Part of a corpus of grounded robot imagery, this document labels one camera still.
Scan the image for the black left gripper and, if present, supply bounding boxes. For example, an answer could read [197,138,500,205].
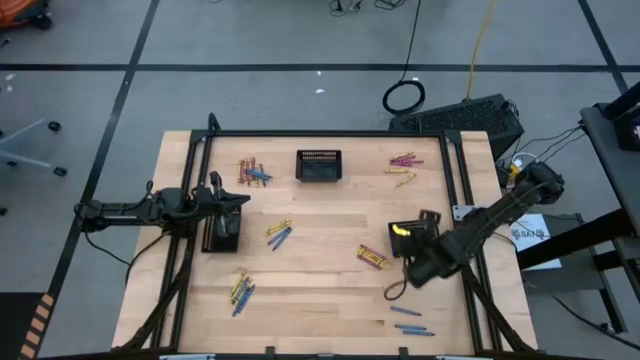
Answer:
[192,169,252,240]

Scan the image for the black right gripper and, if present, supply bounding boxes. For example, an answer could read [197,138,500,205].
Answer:
[399,208,469,290]

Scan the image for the black plastic mesh basket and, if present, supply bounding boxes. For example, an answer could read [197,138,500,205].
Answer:
[200,205,243,254]
[387,217,441,259]
[294,148,344,183]

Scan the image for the white paper sign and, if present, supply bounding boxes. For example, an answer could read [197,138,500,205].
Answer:
[508,213,564,272]

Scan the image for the grey cart platform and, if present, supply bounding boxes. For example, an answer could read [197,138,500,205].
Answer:
[519,213,629,334]

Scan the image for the black computer tower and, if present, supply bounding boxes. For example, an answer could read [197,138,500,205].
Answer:
[388,93,526,161]

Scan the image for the black side table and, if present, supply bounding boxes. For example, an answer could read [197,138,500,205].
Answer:
[516,102,640,334]

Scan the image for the black monitor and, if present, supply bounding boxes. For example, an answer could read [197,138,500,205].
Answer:
[602,82,640,152]

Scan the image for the black orange striped mat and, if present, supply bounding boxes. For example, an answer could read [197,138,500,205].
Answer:
[0,292,56,360]

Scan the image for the orange wheeled object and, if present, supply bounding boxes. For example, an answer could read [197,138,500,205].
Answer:
[0,0,54,30]

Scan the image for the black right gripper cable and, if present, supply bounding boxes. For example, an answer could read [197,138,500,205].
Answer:
[383,278,410,302]

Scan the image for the black arm base cable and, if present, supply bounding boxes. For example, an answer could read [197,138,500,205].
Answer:
[123,230,169,287]

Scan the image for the black aluminium table frame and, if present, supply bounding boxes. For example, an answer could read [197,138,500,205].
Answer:
[112,112,539,360]

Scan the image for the black floor cable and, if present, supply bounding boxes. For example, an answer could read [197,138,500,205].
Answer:
[523,280,640,352]

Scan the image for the black coiled cable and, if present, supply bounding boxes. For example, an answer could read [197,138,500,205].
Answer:
[381,0,427,117]

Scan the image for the black computer cables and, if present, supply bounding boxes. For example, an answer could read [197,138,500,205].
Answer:
[519,124,586,166]

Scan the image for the yellow cable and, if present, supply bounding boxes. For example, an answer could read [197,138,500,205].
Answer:
[464,0,497,100]

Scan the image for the black tangled cables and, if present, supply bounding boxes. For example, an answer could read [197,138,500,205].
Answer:
[327,0,409,17]

